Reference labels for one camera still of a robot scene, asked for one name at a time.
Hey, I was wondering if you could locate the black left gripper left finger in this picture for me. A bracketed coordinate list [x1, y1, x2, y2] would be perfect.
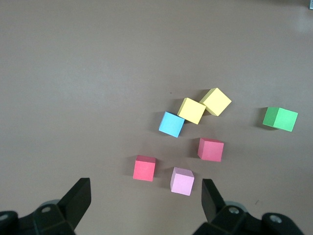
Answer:
[0, 178, 92, 235]

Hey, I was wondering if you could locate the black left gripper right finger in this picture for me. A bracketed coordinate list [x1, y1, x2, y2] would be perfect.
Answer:
[193, 179, 305, 235]

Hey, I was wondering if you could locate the red foam block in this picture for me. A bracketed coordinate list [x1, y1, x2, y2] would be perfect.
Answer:
[133, 155, 157, 182]
[197, 137, 224, 162]

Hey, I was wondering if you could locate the green foam block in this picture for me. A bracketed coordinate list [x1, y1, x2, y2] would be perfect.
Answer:
[262, 106, 299, 133]

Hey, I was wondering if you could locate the blue foam block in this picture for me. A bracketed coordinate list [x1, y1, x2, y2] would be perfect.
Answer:
[158, 111, 185, 139]

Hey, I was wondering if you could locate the pink foam block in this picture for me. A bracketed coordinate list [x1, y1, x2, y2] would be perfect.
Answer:
[170, 166, 195, 196]

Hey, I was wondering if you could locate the yellow foam block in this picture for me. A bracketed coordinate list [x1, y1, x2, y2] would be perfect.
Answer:
[199, 87, 232, 117]
[177, 97, 207, 125]

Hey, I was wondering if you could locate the brown table mat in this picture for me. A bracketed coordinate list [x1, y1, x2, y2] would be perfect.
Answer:
[0, 0, 313, 235]

